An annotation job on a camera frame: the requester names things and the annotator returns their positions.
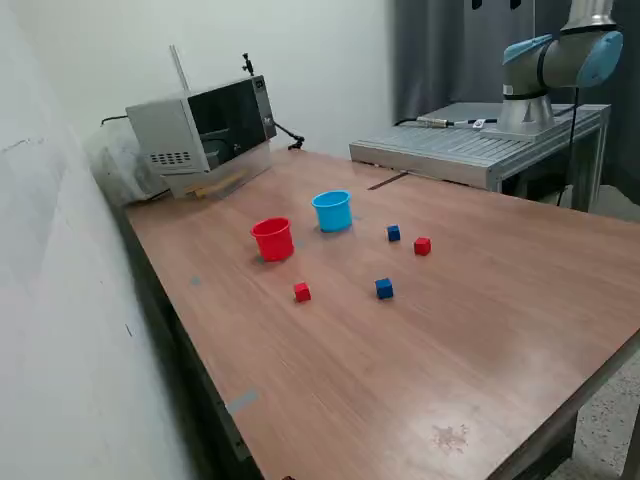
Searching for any blue plastic bin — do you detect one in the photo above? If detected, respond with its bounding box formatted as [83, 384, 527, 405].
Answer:
[310, 189, 353, 234]

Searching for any red plastic bin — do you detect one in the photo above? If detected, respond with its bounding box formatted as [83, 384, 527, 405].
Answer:
[249, 216, 295, 263]

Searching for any wooden stick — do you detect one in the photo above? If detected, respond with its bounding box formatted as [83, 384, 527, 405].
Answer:
[183, 172, 249, 200]

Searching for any aluminium robot mounting platform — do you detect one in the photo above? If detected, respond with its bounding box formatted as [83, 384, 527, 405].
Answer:
[348, 102, 612, 211]

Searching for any silver microwave oven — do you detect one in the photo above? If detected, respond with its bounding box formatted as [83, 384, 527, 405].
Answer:
[124, 74, 278, 176]

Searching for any dark grey curtain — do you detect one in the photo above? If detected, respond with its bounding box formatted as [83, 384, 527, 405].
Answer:
[392, 0, 640, 191]

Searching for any thin white rod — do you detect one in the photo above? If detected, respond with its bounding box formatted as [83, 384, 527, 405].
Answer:
[168, 44, 191, 96]

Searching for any cable with metal connector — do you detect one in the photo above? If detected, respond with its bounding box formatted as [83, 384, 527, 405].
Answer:
[394, 115, 501, 129]

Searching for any black hanging cable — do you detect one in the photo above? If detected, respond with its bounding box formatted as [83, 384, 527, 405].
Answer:
[555, 85, 581, 206]

